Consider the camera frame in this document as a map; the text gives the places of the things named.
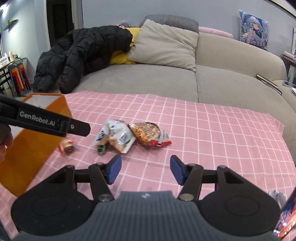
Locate black puffer jacket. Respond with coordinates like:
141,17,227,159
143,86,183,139
33,26,132,94

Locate grey headrest cushion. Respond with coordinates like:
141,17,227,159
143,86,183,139
139,15,199,33

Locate white blue snack bag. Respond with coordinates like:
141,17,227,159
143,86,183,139
95,120,136,154

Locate anime poster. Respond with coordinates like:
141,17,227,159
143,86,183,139
239,10,268,51

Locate white shelf with books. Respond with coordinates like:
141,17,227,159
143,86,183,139
282,27,296,88

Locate beige sofa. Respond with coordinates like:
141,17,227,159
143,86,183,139
76,33,295,156

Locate smartphone on stand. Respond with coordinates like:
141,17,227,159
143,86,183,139
268,189,295,239

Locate pink blanket on sofa back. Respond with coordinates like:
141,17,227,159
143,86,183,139
199,26,234,39

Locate green white sausage stick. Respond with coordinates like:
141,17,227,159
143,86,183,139
97,144,107,155

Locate stacked coloured stools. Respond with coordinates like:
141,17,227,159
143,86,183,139
9,63,31,97

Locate dark book on sofa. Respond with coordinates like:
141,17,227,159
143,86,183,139
256,74,282,95

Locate small red clear candy packet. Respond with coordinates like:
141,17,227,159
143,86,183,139
58,138,76,155

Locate orange noodle snack bag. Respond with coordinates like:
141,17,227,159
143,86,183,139
128,122,171,147

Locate beige cushion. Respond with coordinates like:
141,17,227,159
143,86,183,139
127,19,199,72

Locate person's hand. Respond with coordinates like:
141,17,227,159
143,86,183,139
0,124,14,162

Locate orange cardboard box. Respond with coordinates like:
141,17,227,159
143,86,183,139
1,93,72,197

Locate yellow cushion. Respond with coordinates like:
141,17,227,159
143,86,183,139
108,27,142,65

